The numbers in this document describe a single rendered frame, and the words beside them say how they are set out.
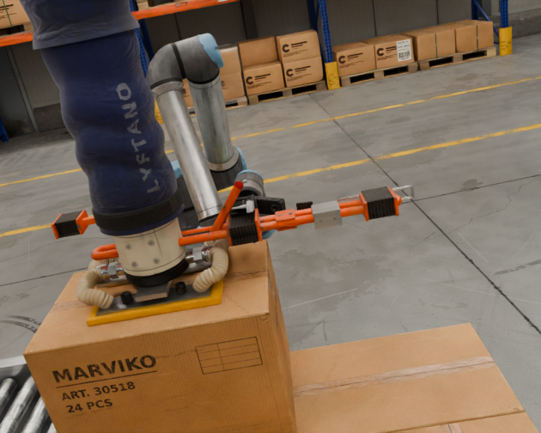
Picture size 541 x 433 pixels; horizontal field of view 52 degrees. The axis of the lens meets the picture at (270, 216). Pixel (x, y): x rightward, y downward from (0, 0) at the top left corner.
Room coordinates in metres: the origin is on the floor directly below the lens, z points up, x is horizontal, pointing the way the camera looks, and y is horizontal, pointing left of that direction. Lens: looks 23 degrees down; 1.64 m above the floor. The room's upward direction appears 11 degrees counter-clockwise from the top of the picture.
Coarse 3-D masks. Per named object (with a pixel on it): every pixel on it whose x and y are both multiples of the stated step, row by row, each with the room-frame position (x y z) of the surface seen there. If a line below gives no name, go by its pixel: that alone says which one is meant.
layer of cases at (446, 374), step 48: (432, 336) 1.42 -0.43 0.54; (336, 384) 1.29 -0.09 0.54; (384, 384) 1.25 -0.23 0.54; (432, 384) 1.21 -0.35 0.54; (480, 384) 1.18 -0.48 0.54; (336, 432) 1.11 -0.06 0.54; (384, 432) 1.08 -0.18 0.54; (432, 432) 1.05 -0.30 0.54; (480, 432) 1.02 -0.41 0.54; (528, 432) 0.99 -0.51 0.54
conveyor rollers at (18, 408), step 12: (12, 384) 1.61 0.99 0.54; (24, 384) 1.58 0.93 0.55; (0, 396) 1.54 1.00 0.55; (24, 396) 1.52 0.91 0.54; (0, 408) 1.50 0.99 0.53; (12, 408) 1.46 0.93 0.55; (24, 408) 1.48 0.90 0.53; (36, 408) 1.44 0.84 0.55; (12, 420) 1.41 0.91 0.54; (36, 420) 1.39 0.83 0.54; (0, 432) 1.36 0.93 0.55; (12, 432) 1.38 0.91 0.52; (24, 432) 1.34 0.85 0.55; (36, 432) 1.35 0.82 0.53
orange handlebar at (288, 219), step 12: (348, 204) 1.31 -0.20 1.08; (360, 204) 1.31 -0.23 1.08; (264, 216) 1.33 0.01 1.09; (276, 216) 1.31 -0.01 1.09; (288, 216) 1.29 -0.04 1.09; (300, 216) 1.29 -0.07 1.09; (312, 216) 1.28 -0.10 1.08; (204, 228) 1.34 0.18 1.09; (264, 228) 1.28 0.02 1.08; (276, 228) 1.28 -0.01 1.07; (288, 228) 1.28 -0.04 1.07; (180, 240) 1.30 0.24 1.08; (192, 240) 1.30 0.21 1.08; (204, 240) 1.29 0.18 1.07; (96, 252) 1.33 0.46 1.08; (108, 252) 1.31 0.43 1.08
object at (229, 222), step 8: (232, 216) 1.36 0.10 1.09; (240, 216) 1.35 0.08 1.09; (248, 216) 1.34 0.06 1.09; (256, 216) 1.30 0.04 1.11; (232, 224) 1.31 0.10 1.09; (240, 224) 1.30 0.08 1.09; (248, 224) 1.27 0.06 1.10; (256, 224) 1.28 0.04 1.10; (232, 232) 1.27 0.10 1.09; (240, 232) 1.27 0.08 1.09; (248, 232) 1.28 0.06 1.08; (256, 232) 1.28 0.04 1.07; (232, 240) 1.27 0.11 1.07; (240, 240) 1.27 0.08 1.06; (248, 240) 1.27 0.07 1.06; (256, 240) 1.27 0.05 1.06
